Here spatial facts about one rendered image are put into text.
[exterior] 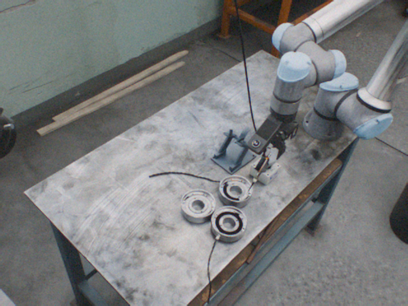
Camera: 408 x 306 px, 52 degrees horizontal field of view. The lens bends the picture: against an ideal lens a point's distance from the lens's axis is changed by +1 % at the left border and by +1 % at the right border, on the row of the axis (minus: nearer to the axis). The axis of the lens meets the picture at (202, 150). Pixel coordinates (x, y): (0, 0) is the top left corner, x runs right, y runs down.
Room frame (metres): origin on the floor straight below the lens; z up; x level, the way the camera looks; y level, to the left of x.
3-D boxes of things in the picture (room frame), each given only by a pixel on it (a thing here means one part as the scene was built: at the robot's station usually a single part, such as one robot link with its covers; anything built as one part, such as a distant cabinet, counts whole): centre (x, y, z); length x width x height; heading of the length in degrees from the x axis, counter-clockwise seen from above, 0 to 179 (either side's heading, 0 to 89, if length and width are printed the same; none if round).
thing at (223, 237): (0.69, -0.10, 0.82); 0.10 x 0.10 x 0.04
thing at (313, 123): (1.19, -0.44, 0.85); 0.15 x 0.15 x 0.10
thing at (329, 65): (0.94, -0.28, 1.23); 0.11 x 0.11 x 0.08; 33
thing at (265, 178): (0.92, -0.22, 0.82); 0.08 x 0.07 x 0.05; 141
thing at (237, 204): (0.82, -0.12, 0.82); 0.10 x 0.10 x 0.04
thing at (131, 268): (1.03, -0.08, 0.79); 1.20 x 0.60 x 0.02; 141
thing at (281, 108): (0.87, -0.20, 1.15); 0.08 x 0.08 x 0.05
